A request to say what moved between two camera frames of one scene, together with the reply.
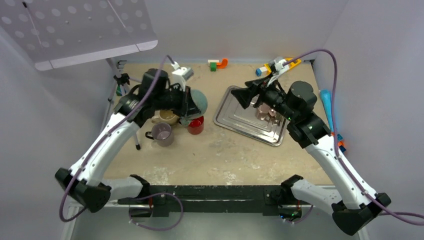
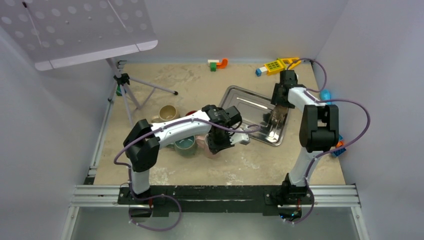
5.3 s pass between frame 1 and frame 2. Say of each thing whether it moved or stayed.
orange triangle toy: stayed
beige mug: stayed
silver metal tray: stayed
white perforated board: stayed
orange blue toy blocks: stayed
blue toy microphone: stayed
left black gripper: moved
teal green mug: moved
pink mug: moved
